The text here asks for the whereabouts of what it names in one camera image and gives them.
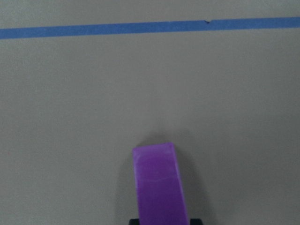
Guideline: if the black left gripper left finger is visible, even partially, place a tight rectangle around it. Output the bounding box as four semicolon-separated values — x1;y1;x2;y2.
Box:
129;218;140;225

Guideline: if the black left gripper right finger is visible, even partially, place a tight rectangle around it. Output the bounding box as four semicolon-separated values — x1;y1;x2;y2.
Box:
190;218;202;225

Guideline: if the purple trapezoid block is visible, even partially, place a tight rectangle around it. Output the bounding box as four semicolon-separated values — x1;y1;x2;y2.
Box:
133;142;189;225

